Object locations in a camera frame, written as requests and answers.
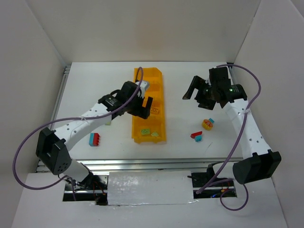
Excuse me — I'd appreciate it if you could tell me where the yellow round orange-print lego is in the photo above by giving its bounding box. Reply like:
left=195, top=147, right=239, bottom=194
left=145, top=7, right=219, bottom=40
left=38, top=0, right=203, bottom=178
left=201, top=119, right=213, bottom=131

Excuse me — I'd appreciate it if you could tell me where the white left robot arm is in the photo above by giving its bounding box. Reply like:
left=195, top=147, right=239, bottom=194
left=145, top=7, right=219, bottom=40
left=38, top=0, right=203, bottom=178
left=36, top=81, right=153, bottom=188

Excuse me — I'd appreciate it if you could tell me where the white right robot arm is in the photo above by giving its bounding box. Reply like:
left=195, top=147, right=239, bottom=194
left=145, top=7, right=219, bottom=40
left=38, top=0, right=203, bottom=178
left=183, top=64, right=282, bottom=184

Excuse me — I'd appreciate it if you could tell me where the lime green lego in bin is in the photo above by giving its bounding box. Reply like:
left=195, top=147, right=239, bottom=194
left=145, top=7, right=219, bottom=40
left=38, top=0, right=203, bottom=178
left=140, top=128, right=151, bottom=136

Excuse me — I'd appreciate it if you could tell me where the yellow divided plastic bin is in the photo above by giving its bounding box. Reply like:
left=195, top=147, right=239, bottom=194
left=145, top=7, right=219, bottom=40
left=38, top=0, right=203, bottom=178
left=131, top=67, right=168, bottom=144

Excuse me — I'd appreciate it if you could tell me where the red curved lego brick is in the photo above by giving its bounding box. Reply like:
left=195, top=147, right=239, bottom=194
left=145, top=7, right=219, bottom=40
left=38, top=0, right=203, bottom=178
left=190, top=131, right=202, bottom=139

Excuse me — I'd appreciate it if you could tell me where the teal small lego brick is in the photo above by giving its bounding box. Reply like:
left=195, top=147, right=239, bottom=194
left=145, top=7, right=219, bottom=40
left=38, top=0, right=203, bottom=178
left=194, top=135, right=202, bottom=142

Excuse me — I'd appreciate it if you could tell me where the red studded lego brick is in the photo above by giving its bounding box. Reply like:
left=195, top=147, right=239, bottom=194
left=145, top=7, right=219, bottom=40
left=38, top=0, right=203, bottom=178
left=93, top=133, right=100, bottom=146

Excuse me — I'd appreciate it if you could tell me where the teal rectangular lego brick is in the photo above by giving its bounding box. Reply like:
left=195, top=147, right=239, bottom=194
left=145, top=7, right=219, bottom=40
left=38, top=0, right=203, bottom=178
left=89, top=133, right=95, bottom=146

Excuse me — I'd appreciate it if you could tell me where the white foil covered panel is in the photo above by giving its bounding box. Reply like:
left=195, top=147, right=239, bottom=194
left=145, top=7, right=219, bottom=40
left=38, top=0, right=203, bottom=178
left=107, top=171, right=195, bottom=206

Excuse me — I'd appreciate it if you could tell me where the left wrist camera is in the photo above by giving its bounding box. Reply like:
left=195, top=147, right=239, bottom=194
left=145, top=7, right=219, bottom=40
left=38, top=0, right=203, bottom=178
left=140, top=80, right=150, bottom=94

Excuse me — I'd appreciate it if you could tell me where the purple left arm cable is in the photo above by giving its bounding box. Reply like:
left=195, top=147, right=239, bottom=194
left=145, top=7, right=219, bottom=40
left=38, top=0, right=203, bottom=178
left=12, top=66, right=144, bottom=201

